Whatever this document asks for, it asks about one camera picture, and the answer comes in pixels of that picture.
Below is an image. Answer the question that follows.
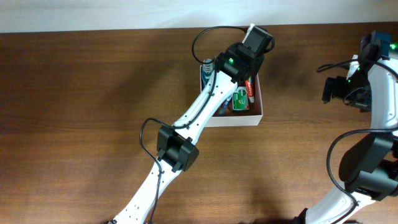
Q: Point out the teal mouthwash bottle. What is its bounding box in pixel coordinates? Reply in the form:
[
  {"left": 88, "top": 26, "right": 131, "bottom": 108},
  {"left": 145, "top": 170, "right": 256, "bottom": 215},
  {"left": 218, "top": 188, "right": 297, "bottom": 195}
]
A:
[{"left": 201, "top": 58, "right": 214, "bottom": 90}]

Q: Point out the blue white toothbrush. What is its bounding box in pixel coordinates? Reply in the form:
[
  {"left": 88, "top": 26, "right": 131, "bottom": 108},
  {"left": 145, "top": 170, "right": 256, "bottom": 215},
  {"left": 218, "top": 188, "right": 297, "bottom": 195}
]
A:
[{"left": 218, "top": 95, "right": 233, "bottom": 116}]

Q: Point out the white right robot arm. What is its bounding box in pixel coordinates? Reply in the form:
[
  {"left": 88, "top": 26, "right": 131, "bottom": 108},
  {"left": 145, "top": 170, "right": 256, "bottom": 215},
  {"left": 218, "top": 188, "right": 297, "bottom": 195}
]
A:
[{"left": 293, "top": 30, "right": 397, "bottom": 223}]

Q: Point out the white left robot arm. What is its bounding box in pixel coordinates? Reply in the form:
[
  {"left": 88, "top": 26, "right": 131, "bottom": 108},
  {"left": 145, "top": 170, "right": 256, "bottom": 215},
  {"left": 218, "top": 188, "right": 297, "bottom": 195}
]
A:
[{"left": 111, "top": 24, "right": 275, "bottom": 224}]

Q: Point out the green soap box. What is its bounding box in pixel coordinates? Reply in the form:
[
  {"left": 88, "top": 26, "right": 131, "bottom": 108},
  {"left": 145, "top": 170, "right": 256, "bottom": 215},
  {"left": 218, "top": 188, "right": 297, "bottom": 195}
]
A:
[{"left": 232, "top": 86, "right": 249, "bottom": 111}]

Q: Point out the white cardboard box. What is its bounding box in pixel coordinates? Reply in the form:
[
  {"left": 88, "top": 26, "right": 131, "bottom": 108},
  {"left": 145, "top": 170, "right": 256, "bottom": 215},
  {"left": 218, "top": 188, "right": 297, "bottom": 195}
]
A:
[{"left": 205, "top": 75, "right": 263, "bottom": 128}]

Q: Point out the green red toothpaste tube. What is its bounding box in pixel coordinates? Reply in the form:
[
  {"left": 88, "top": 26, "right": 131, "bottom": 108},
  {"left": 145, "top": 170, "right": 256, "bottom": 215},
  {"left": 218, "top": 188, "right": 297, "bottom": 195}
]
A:
[{"left": 245, "top": 77, "right": 255, "bottom": 103}]

